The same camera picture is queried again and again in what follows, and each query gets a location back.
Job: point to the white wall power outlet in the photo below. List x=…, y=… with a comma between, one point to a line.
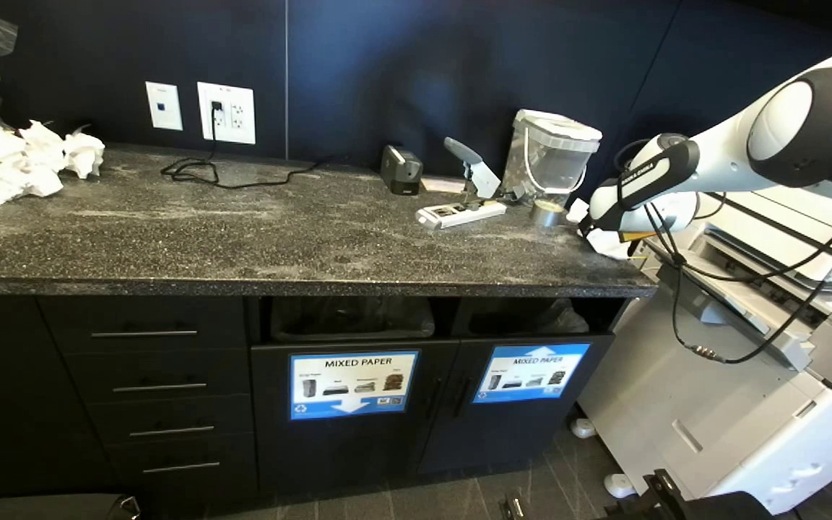
x=233, y=115

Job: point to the clear plastic bucket white lid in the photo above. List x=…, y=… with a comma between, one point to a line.
x=551, y=154

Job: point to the white wall data plate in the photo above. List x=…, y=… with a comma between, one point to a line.
x=162, y=104

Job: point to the grey white stapler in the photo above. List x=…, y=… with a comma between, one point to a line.
x=477, y=173

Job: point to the blue paper label down arrow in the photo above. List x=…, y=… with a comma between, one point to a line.
x=350, y=385

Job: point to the large white office printer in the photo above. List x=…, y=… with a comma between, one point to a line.
x=723, y=423

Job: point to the white crumpled paper pile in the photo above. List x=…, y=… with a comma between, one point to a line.
x=12, y=160

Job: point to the white tissue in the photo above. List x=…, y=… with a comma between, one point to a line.
x=610, y=245

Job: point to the blue paper label up arrow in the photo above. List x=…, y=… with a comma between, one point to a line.
x=532, y=374

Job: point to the white printer wheel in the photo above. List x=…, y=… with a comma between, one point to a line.
x=583, y=427
x=620, y=485

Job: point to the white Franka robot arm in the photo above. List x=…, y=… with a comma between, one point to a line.
x=723, y=154

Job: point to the small black desk device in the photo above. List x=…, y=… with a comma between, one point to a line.
x=403, y=172

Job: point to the black recycling bin lid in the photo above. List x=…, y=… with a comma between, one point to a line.
x=12, y=385

